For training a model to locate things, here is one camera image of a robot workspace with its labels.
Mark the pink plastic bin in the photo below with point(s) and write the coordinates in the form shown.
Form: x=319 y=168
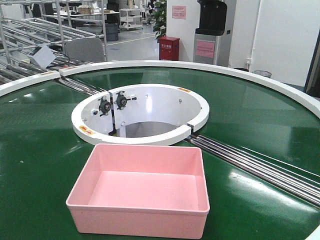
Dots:
x=141 y=190

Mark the red fire equipment box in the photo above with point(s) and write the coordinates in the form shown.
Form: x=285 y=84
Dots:
x=169 y=48

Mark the black water dispenser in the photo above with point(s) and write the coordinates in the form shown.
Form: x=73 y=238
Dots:
x=212 y=22

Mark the grey chair back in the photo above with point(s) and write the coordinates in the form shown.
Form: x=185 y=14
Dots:
x=88 y=49

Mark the green potted plant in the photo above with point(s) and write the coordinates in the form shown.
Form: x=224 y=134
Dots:
x=160 y=17

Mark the grey control box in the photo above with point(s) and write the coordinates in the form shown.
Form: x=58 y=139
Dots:
x=41 y=56

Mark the steel conveyor rollers right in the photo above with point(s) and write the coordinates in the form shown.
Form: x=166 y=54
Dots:
x=292 y=182

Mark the metal roller rack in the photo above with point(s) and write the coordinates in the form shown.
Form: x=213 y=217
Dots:
x=25 y=24

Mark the pink wall notice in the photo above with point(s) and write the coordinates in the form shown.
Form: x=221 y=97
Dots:
x=179 y=12

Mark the wire mesh waste basket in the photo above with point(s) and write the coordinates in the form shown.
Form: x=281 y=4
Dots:
x=263 y=73

